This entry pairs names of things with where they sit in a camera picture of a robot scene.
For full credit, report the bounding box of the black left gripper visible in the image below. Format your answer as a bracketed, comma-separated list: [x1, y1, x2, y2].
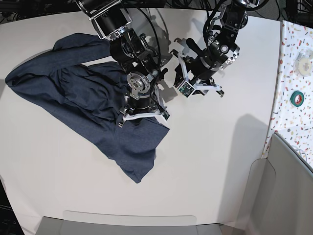
[175, 55, 215, 87]

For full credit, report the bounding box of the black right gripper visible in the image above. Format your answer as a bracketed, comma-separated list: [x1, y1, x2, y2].
[120, 94, 159, 118]

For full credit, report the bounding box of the dark blue t-shirt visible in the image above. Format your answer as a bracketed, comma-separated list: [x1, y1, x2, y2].
[5, 33, 169, 183]

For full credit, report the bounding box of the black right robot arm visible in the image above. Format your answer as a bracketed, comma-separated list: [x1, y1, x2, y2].
[76, 0, 170, 120]

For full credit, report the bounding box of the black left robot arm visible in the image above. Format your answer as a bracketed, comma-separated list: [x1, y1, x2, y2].
[171, 0, 267, 97]

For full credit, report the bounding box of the green tape roll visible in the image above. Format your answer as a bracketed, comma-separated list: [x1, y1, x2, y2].
[290, 91, 305, 107]

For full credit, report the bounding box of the clear tape spool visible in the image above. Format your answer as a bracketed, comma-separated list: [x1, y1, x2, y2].
[293, 48, 313, 77]

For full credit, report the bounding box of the terrazzo patterned side board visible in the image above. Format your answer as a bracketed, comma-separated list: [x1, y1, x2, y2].
[263, 21, 313, 165]

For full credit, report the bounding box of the grey bin front edge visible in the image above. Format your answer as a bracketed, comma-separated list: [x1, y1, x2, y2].
[36, 211, 222, 235]

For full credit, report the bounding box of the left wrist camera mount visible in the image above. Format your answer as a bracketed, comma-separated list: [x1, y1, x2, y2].
[171, 49, 225, 98]

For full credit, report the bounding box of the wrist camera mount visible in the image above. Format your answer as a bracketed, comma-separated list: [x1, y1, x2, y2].
[118, 87, 170, 128]
[171, 49, 225, 98]

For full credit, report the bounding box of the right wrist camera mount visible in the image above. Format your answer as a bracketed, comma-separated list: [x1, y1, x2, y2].
[118, 87, 170, 128]

